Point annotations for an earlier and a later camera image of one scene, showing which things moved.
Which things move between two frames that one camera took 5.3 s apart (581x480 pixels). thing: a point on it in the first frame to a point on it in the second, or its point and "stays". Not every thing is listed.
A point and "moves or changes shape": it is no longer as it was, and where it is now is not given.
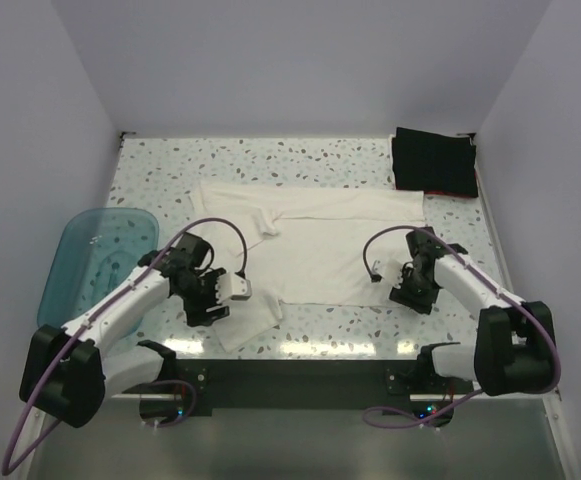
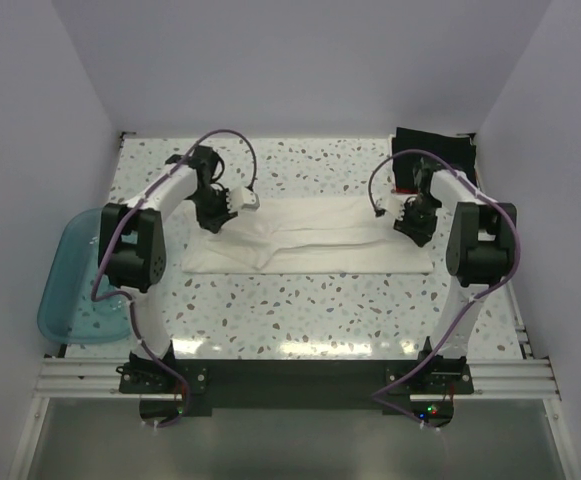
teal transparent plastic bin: x=94 y=253 stays
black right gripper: x=402 y=296 to x=420 y=234
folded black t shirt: x=431 y=162 stays
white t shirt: x=305 y=244 moves or changes shape
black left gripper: x=198 y=315 to x=214 y=222
